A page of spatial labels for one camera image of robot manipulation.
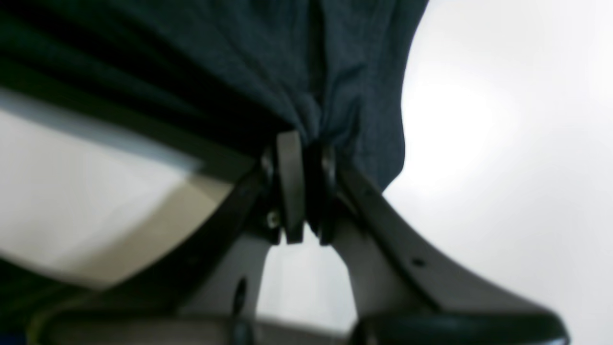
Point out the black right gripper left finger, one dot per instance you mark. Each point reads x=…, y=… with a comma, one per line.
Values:
x=205, y=291

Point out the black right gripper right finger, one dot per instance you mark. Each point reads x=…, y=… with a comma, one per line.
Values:
x=405, y=291

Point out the black t-shirt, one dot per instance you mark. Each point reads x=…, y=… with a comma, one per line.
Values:
x=239, y=71

